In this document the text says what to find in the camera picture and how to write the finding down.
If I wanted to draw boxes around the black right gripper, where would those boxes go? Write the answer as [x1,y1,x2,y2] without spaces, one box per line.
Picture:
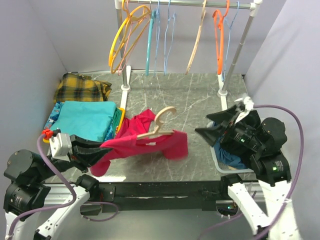
[194,101,263,150]

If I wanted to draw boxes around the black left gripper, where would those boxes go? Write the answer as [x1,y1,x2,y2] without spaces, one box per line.
[33,132,114,182]

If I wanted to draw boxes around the dark blue shirt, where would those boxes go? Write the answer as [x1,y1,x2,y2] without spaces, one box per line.
[213,136,247,170]

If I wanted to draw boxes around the magenta pink shirt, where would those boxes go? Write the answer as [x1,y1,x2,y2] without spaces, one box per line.
[90,109,189,177]

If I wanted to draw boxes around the beige hanger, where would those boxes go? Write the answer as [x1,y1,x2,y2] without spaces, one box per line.
[136,106,177,140]

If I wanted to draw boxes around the wooden hanger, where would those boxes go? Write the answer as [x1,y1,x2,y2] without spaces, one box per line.
[185,0,207,75]

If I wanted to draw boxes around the light blue wavy hanger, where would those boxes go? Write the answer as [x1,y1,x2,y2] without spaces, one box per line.
[145,10,156,76]

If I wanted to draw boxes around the pale blue wire hanger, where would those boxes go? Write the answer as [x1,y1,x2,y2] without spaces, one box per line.
[153,0,161,78]

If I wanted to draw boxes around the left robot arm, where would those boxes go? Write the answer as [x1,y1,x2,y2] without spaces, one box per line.
[3,130,111,240]

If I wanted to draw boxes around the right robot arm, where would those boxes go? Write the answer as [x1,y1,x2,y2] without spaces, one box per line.
[196,103,301,240]

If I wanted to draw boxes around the yellow plaid shirt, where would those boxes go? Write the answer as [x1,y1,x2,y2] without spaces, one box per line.
[53,73,112,103]

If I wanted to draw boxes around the orange plastic hanger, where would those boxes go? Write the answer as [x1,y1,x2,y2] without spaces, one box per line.
[212,0,230,75]

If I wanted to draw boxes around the tan orange hanger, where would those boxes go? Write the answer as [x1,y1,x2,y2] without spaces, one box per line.
[109,6,152,75]

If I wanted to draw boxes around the folded turquoise cloth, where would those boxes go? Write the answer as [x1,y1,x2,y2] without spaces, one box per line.
[50,101,117,142]

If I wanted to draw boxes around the green printed garment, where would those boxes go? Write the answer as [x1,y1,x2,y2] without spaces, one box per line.
[104,108,123,141]

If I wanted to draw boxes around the white perforated plastic basket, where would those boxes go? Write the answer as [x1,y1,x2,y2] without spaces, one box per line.
[210,147,254,174]

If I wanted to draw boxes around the blue patterned cloth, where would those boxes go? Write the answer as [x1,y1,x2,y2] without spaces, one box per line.
[43,101,64,130]

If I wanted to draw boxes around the yellow plastic tray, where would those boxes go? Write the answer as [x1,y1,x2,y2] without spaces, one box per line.
[42,107,126,144]

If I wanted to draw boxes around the black base bar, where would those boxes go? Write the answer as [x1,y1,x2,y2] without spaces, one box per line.
[93,180,231,211]

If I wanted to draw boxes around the white clothes rack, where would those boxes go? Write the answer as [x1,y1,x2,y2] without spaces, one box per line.
[108,0,263,110]

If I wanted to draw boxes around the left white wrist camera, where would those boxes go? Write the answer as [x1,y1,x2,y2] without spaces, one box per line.
[42,128,72,158]

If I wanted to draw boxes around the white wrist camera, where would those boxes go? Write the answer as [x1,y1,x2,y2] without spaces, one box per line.
[42,128,72,158]
[234,96,254,124]

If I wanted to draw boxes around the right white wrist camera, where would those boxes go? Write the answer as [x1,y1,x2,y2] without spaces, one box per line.
[234,96,254,124]

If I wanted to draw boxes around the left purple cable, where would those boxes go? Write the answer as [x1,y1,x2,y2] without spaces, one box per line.
[4,133,120,238]

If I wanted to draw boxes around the purple cable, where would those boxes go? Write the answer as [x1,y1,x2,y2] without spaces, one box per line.
[4,133,120,238]
[197,104,305,240]

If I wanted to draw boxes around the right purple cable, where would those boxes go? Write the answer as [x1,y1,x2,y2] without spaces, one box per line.
[197,104,305,240]

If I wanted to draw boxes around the thin blue wire hanger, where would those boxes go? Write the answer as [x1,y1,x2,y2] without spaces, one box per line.
[221,1,240,83]

